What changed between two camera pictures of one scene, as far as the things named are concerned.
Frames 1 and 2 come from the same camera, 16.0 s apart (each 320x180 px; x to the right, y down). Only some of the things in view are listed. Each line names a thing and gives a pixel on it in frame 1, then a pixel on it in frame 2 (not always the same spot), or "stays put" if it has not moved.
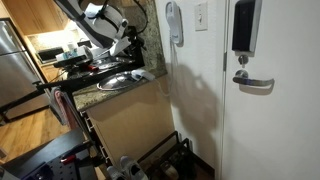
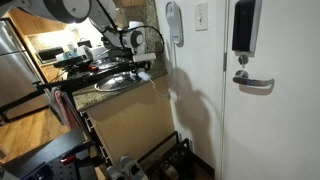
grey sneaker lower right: [117, 173] stays put
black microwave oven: [49, 55] stays put
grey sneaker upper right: [132, 169] stays put
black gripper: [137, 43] to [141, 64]
